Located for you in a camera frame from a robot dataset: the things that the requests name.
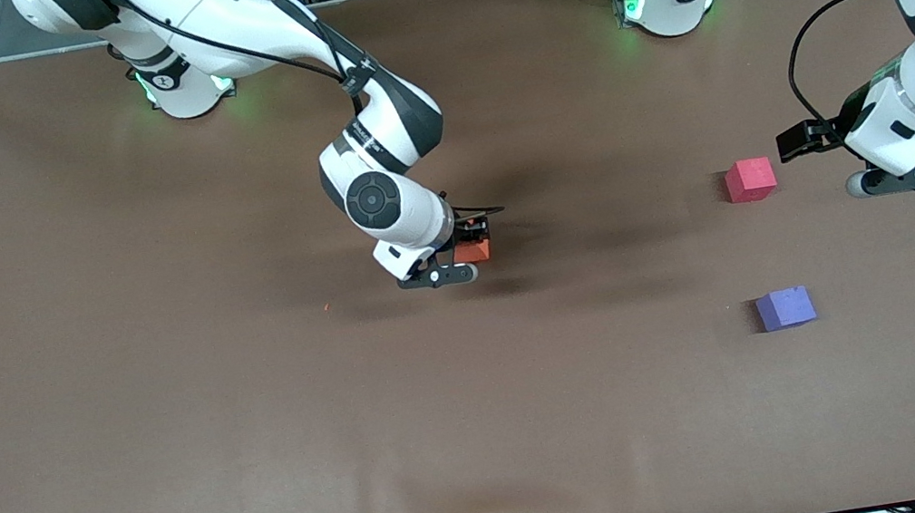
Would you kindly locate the purple foam block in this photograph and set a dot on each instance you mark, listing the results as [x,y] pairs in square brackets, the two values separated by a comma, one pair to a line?
[785,309]

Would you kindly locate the brown table cover cloth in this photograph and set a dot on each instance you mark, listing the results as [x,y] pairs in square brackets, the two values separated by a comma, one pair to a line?
[480,400]

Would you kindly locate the red foam block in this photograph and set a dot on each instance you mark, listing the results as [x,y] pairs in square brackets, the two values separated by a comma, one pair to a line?
[750,181]

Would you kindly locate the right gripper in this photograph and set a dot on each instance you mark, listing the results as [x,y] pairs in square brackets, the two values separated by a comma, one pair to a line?
[470,228]

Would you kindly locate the orange foam block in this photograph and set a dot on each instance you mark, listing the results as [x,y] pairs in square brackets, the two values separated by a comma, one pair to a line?
[475,252]

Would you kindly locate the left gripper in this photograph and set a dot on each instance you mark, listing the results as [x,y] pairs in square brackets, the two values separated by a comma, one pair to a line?
[825,131]

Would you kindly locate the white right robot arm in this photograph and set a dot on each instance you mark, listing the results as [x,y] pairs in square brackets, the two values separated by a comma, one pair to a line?
[234,7]

